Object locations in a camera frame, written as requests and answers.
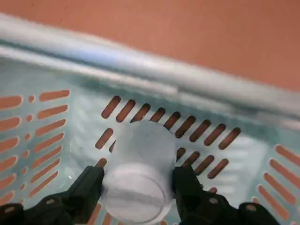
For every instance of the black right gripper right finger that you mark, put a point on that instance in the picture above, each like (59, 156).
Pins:
(194, 206)

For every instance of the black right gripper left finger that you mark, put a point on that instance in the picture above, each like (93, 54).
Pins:
(75, 201)

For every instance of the pale blue plastic cup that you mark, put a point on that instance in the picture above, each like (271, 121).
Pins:
(140, 164)

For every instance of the light blue plastic basket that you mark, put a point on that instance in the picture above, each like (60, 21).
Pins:
(164, 75)

